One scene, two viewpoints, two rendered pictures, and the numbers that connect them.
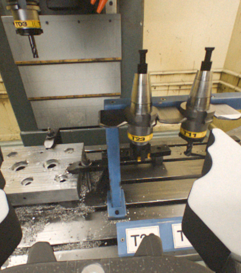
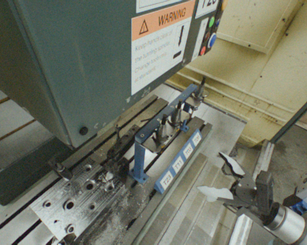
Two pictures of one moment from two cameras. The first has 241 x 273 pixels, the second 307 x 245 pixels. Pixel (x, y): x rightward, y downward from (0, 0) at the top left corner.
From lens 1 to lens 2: 0.52 m
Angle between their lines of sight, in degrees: 45
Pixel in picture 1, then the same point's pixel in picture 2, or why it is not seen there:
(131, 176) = (129, 155)
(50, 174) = (99, 191)
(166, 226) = (171, 168)
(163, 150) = (136, 129)
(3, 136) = not seen: outside the picture
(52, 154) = (80, 180)
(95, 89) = not seen: hidden behind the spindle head
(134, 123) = (162, 142)
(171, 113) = (169, 127)
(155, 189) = (147, 154)
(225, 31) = not seen: hidden behind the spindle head
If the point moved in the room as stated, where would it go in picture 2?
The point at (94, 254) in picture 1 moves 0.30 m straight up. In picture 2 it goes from (153, 202) to (160, 171)
